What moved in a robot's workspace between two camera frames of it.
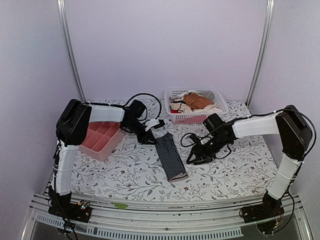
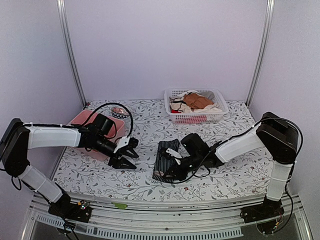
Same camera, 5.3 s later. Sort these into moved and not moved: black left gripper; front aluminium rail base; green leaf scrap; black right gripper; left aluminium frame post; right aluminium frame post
Moved: black right gripper; black left gripper
Not moved: right aluminium frame post; green leaf scrap; front aluminium rail base; left aluminium frame post
